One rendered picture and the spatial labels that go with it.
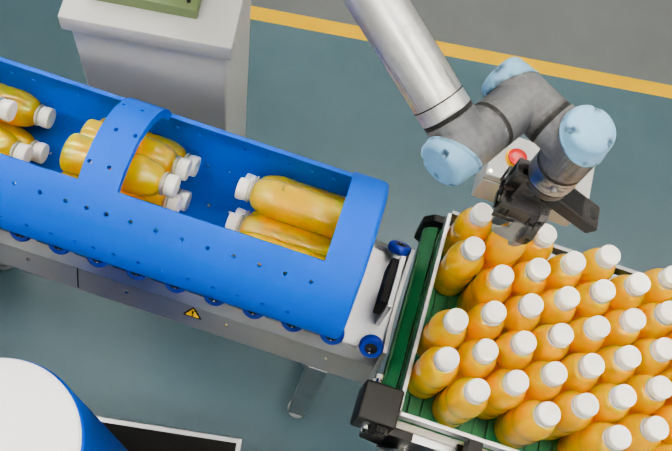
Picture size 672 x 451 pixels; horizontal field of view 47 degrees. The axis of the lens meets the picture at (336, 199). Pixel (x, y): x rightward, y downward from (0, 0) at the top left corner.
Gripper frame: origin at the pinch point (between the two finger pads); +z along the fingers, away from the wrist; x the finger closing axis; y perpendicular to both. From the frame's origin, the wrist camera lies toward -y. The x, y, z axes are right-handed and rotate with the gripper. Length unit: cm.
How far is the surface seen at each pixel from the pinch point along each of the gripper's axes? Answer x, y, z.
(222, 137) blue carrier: 0, 55, 3
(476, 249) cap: 4.2, 5.6, 4.1
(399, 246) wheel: 3.5, 17.8, 15.1
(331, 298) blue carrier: 24.3, 27.7, -4.5
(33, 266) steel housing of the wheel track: 27, 84, 28
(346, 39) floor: -113, 49, 114
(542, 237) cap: -2.3, -5.6, 4.0
